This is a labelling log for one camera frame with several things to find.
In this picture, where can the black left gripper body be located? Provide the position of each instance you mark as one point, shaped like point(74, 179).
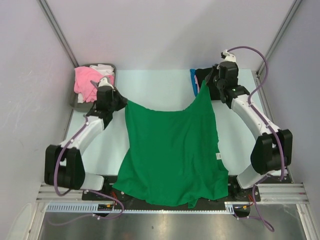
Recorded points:
point(117, 103)

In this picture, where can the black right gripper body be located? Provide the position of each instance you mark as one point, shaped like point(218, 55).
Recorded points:
point(219, 82)

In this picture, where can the green t-shirt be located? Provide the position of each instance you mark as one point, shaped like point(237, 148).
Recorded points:
point(172, 158)

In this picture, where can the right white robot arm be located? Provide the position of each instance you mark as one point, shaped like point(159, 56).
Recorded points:
point(273, 146)

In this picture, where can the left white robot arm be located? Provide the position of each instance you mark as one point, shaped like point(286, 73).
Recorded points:
point(64, 165)

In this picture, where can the folded black t-shirt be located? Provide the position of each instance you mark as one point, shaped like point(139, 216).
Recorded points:
point(206, 75)

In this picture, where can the grey plastic basket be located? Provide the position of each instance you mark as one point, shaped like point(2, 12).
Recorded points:
point(87, 79)

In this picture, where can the folded pink t-shirt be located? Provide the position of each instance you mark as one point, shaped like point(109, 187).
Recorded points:
point(197, 84)

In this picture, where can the folded blue t-shirt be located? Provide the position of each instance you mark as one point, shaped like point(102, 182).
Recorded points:
point(192, 77)

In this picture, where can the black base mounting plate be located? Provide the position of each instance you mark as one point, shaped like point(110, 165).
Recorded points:
point(235, 192)

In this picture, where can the aluminium frame rail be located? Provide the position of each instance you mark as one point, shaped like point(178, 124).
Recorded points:
point(280, 193)

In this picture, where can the white cable duct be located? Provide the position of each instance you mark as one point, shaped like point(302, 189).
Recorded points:
point(96, 208)

